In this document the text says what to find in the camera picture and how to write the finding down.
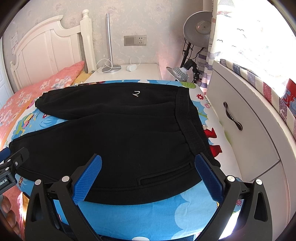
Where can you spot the person's left hand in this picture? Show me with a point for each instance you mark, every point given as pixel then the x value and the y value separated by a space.
pixel 10 215

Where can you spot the white drawer cabinet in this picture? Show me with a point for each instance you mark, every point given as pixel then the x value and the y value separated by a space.
pixel 262 143

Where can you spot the white nightstand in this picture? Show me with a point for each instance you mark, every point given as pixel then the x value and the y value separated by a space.
pixel 143 72

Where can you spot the striped patchwork cloth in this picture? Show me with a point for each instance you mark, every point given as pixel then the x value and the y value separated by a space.
pixel 254 40

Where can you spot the white charger with cable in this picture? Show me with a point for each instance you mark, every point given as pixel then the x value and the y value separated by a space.
pixel 134 62

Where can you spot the white wooden headboard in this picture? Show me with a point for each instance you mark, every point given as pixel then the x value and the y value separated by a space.
pixel 48 48

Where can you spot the black fleece pants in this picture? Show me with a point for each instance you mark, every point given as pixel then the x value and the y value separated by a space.
pixel 147 136

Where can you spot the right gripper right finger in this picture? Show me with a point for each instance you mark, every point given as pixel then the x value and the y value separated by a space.
pixel 254 221

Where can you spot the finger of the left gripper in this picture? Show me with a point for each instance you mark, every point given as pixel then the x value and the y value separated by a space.
pixel 11 161

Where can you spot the silver lamp pole with base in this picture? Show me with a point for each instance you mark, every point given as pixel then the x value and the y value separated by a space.
pixel 110 46

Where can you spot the pink floral pillow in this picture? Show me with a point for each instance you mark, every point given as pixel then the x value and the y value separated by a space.
pixel 17 104

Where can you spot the red box on cabinet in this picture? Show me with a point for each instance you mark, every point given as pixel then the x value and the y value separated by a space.
pixel 289 96

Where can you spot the small clamp spot lamp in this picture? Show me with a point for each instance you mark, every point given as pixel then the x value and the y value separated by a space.
pixel 181 73

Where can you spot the grey wall socket plate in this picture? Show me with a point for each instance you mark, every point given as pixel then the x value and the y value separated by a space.
pixel 135 40

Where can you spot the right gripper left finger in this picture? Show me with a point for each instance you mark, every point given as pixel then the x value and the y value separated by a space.
pixel 42 221

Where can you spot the yellow pillow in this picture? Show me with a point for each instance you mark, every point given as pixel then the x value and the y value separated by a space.
pixel 81 78

